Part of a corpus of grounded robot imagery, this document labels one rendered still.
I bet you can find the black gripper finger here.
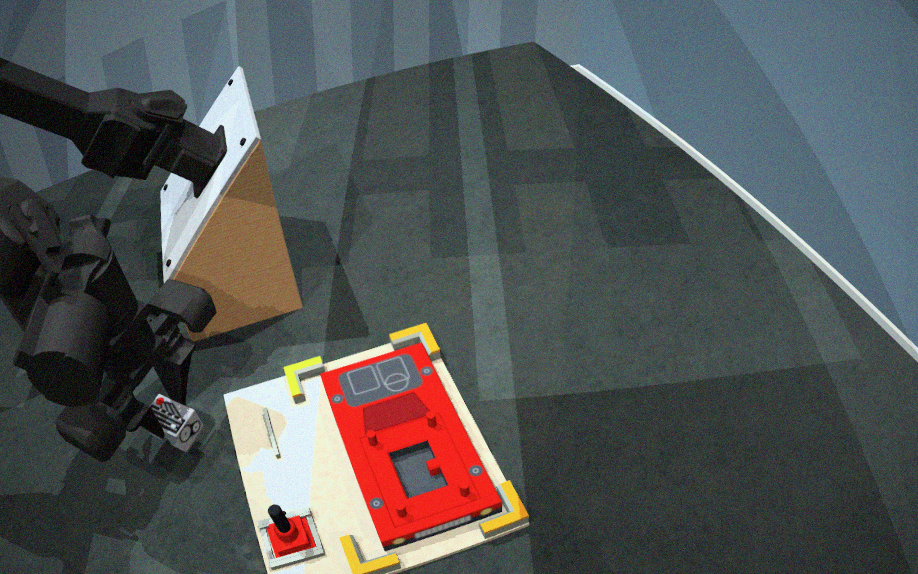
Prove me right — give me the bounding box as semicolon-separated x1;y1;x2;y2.
126;400;165;439
153;337;196;405

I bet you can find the red toy car body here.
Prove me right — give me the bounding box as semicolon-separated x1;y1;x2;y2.
320;343;502;552

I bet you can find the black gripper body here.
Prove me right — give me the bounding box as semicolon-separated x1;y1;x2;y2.
55;279;216;462

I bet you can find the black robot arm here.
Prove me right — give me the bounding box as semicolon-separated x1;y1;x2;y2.
0;58;228;407

